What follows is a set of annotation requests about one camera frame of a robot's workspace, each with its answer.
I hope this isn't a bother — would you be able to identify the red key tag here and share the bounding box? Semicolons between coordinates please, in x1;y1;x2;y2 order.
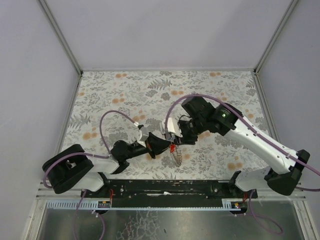
170;144;175;153

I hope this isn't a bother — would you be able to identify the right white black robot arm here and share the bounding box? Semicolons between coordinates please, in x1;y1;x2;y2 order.
178;96;310;196

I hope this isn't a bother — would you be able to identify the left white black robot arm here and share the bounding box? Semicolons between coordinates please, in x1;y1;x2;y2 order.
42;133;171;194

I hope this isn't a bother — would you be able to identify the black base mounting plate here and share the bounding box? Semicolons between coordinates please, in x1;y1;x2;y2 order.
81;178;258;214

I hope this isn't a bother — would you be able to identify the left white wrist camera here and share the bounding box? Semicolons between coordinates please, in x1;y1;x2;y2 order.
136;124;149;148

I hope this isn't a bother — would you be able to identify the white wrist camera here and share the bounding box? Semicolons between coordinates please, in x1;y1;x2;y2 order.
159;117;183;141
136;124;149;148

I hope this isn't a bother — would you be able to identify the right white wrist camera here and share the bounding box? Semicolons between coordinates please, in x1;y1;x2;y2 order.
159;117;183;141

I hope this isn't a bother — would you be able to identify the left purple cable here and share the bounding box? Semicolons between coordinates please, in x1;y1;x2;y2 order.
42;110;141;189

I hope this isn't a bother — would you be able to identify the purple cable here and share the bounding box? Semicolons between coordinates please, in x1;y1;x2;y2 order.
163;93;320;193
42;110;141;189

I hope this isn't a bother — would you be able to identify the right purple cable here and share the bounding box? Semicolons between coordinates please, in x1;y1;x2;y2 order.
163;93;320;193

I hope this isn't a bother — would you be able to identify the left aluminium frame post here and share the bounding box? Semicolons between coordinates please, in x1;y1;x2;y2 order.
36;0;83;76

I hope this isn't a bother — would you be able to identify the aluminium frame post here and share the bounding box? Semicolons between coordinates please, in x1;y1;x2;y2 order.
36;0;83;76
253;0;300;75

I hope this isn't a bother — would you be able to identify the right aluminium frame post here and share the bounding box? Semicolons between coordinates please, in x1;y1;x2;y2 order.
253;0;300;75

